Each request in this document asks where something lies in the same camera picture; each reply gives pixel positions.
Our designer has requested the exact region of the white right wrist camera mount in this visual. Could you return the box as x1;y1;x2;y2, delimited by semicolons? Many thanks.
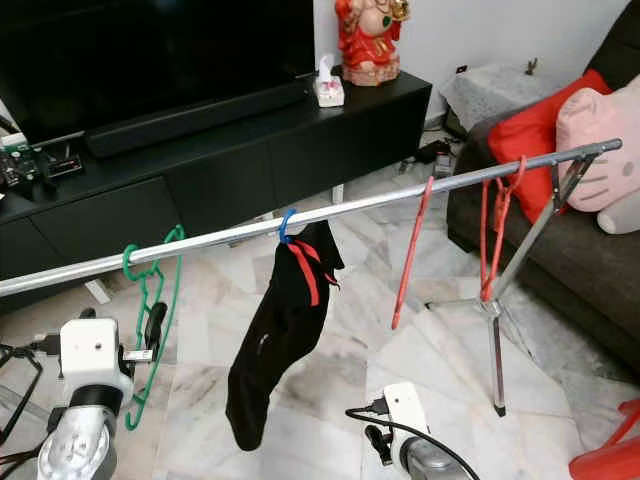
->
382;380;431;446

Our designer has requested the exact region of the pink cat face pillow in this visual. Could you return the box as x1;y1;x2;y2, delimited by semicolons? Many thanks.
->
555;85;640;213

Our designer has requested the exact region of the green circuit board device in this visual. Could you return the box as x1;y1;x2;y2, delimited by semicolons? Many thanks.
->
0;130;83;191

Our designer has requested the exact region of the lace covered side table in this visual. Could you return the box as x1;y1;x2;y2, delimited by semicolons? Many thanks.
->
438;62;556;131

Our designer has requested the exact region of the black television cabinet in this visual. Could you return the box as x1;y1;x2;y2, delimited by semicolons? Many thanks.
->
0;70;433;291

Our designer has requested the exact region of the red pillow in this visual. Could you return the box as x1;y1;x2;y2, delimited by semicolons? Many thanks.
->
488;68;613;223

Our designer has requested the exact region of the black garment with red trim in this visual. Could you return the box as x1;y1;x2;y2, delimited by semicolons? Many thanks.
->
225;220;346;453

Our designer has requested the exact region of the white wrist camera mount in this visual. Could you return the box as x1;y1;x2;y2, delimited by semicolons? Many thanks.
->
382;380;431;446
58;315;136;411

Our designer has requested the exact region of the red clothes hanger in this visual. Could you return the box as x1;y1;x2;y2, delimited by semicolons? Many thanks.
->
478;155;529;304
390;175;436;331

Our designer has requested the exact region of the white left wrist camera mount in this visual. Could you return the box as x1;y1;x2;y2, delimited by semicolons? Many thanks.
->
58;315;136;411

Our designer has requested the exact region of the grey open-eyed plush toy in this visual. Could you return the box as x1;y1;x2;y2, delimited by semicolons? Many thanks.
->
598;195;640;236

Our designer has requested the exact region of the black flat television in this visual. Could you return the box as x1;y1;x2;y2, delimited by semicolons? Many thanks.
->
0;0;316;141

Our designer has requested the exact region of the black power adapter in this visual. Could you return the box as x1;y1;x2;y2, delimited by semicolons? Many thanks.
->
405;140;456;186

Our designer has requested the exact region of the black soundbar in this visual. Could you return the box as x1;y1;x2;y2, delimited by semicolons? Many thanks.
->
85;78;309;159

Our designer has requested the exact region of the green clothes hanger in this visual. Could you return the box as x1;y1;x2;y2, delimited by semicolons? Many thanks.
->
122;224;185;433

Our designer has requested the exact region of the blue clothes hanger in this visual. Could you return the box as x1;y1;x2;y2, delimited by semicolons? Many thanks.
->
277;207;299;244

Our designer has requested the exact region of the red gold figurine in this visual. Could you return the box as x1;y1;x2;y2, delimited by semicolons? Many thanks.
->
335;0;411;87

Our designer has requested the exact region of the red plastic stool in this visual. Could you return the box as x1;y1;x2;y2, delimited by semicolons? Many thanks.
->
568;398;640;480

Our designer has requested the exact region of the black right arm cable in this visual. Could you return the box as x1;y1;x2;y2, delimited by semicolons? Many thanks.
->
345;400;481;480

